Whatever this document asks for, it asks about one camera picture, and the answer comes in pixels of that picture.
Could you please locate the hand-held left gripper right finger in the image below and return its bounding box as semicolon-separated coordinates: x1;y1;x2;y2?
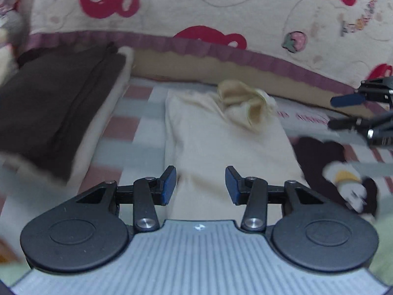
225;165;324;232

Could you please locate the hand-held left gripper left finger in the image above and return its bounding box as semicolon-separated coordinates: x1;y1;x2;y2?
76;165;177;231

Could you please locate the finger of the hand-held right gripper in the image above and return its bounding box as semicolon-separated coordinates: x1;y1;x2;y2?
328;112;393;148
331;77;393;108

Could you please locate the cream waffle pajama top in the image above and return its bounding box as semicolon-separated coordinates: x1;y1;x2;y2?
164;79;308;220

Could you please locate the checkered rug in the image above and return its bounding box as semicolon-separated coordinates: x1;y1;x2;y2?
0;78;393;286

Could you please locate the beige bed base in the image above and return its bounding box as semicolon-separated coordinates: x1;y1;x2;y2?
132;49;369;111

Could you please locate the folded dark brown garment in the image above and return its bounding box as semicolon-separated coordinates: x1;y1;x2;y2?
0;46;136;188

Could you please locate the bear print blanket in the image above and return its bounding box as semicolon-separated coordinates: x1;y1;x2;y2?
18;0;393;111

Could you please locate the grey bunny plush toy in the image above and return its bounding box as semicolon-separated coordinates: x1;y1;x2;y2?
0;0;27;80

